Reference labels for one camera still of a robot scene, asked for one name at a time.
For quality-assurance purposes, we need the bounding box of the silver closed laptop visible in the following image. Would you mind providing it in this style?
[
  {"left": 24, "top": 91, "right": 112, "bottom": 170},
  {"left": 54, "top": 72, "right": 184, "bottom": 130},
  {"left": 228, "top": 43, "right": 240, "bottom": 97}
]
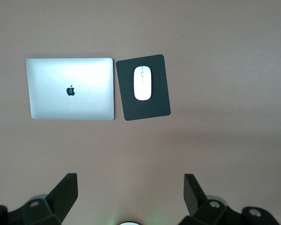
[{"left": 25, "top": 57, "right": 115, "bottom": 121}]

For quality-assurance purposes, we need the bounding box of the black mouse pad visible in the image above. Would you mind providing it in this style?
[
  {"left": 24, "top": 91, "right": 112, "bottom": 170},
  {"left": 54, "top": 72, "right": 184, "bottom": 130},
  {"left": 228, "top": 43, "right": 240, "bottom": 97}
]
[{"left": 115, "top": 54, "right": 171, "bottom": 121}]

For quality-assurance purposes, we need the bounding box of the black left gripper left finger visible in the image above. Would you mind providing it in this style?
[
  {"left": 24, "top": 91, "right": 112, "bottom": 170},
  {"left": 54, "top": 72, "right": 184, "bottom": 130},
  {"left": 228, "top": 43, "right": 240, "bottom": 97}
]
[{"left": 0, "top": 172, "right": 79, "bottom": 225}]

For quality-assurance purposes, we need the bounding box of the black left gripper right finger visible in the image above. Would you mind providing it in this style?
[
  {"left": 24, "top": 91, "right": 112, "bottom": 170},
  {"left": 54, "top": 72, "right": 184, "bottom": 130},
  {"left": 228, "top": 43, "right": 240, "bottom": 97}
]
[{"left": 178, "top": 173, "right": 281, "bottom": 225}]

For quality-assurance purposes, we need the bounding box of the brown table cover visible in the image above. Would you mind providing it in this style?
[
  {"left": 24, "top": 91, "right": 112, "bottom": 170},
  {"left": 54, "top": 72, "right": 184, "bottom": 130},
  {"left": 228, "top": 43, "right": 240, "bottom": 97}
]
[{"left": 0, "top": 0, "right": 281, "bottom": 225}]

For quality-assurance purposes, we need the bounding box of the white computer mouse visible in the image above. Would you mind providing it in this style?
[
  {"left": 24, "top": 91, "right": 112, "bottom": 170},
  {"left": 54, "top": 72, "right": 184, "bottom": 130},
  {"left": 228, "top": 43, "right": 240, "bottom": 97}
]
[{"left": 133, "top": 66, "right": 153, "bottom": 101}]

